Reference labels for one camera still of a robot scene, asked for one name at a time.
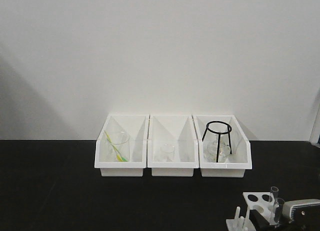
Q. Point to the white storage bin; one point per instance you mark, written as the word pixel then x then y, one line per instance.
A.
pixel 121 147
pixel 179 131
pixel 223 148

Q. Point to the yellow green plastic dropper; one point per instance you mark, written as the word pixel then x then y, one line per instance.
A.
pixel 115 148

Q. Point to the right white storage bin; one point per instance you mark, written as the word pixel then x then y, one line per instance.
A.
pixel 223 148

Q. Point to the clear glass flask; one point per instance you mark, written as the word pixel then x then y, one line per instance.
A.
pixel 217 151

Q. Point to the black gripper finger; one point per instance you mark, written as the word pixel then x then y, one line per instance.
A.
pixel 258 221

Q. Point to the middle white storage bin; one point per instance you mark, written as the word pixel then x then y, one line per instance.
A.
pixel 179 131

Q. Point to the clear glass test tube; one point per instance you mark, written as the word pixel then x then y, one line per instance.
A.
pixel 272 201
pixel 276 211

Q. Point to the left white storage bin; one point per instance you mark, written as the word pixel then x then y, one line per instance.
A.
pixel 121 147

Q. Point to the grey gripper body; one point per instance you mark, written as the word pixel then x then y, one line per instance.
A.
pixel 295 210

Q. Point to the small clear glass beaker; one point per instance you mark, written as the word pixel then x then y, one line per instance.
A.
pixel 167 153

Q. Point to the white test tube rack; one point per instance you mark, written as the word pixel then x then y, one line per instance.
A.
pixel 254 200

